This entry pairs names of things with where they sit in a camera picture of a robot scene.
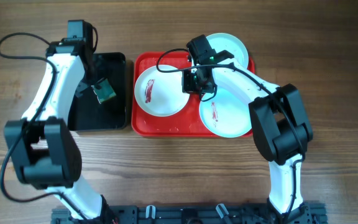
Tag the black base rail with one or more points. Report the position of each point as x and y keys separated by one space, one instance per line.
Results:
x=247 y=213

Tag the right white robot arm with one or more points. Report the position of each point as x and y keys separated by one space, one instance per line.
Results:
x=281 y=128

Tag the black plastic tray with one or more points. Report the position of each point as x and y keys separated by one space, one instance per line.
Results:
x=86 y=114

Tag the green yellow sponge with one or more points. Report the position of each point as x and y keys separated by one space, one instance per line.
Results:
x=103 y=90

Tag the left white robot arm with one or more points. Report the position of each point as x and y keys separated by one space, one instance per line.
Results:
x=40 y=145

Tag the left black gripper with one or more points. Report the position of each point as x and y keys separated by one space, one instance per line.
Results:
x=84 y=85

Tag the red plastic tray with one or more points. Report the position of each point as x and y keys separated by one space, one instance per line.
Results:
x=185 y=123

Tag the mint plate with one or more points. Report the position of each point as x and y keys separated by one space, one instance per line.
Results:
x=224 y=115
x=224 y=41

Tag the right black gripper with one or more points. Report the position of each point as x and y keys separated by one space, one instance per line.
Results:
x=189 y=88

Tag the white plate red stain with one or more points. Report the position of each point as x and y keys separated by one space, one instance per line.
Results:
x=160 y=94

